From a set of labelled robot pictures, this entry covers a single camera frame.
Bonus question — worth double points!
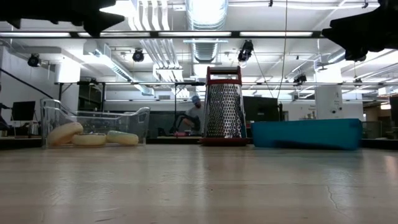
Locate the person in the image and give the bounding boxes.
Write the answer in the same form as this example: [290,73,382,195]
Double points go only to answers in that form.
[183,95,206,133]

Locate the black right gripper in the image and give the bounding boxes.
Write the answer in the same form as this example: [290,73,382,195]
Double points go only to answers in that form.
[322,0,398,50]

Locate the silver ventilation duct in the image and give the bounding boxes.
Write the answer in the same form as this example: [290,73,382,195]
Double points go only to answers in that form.
[185,0,229,63]

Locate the clear plastic bin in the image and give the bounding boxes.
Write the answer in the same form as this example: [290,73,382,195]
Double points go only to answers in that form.
[39,98,151,149]

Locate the white column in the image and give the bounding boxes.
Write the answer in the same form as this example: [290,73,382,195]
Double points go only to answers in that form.
[314,84,344,121]

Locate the mint frosted donut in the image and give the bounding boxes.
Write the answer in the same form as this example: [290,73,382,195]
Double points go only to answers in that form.
[106,129,140,146]

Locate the red steel box grater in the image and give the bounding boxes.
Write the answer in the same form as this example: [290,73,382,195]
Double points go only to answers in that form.
[200,65,251,147]

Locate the teal plastic bin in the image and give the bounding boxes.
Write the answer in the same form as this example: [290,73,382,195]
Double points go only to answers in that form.
[251,118,363,151]

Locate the black background rig frame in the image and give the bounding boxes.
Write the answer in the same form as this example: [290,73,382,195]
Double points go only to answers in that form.
[54,80,206,130]

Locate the large black screen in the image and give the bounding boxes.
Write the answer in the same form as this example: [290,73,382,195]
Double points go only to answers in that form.
[243,95,280,123]

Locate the black frame light bar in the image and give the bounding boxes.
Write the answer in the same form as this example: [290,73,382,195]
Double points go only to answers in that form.
[0,30,324,39]

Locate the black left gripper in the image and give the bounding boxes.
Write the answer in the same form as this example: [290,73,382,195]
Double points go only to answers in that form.
[0,0,125,37]

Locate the pink frosted donut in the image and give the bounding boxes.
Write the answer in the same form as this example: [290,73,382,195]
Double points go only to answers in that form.
[47,121,85,146]

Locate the black monitor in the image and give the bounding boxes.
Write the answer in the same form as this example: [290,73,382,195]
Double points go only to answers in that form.
[11,101,36,122]

